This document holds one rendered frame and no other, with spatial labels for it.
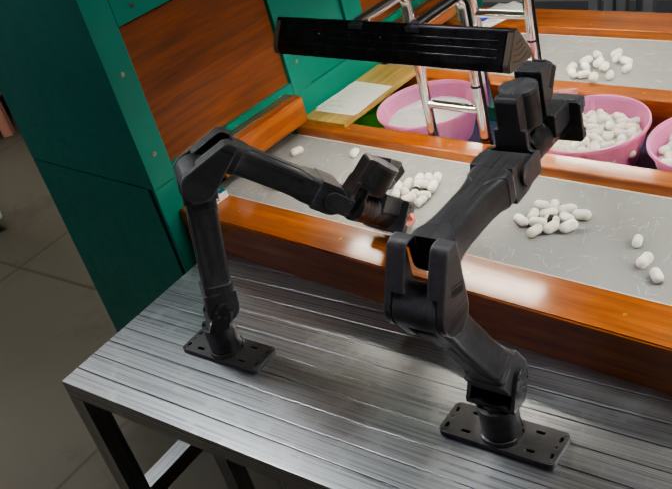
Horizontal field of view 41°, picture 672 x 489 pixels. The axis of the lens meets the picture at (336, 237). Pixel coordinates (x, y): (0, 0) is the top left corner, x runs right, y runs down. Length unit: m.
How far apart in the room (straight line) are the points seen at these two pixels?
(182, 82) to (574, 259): 0.99
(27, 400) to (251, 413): 1.61
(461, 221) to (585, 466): 0.45
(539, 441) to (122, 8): 1.23
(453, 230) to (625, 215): 0.69
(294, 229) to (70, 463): 1.21
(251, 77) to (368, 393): 0.97
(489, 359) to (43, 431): 1.94
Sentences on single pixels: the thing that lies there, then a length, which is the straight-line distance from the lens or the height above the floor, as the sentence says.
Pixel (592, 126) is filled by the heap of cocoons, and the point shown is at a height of 0.74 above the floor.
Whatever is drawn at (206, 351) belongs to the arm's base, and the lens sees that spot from 1.79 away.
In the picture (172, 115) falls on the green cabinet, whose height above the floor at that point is 0.97.
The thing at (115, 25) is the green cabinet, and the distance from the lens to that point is 2.00.
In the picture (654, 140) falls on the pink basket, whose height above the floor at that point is 0.75.
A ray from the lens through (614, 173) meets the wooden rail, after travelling 1.86.
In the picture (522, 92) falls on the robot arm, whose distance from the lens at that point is 1.29.
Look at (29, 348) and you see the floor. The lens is 3.39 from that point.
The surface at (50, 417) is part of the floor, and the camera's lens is 3.02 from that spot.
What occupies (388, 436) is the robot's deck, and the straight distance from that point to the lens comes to 1.50.
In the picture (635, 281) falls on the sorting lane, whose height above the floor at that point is 0.74.
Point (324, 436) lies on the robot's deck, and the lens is 1.54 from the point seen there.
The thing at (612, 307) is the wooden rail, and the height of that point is 0.76.
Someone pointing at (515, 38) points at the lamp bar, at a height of 1.10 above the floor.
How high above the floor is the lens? 1.72
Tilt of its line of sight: 31 degrees down
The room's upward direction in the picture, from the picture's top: 16 degrees counter-clockwise
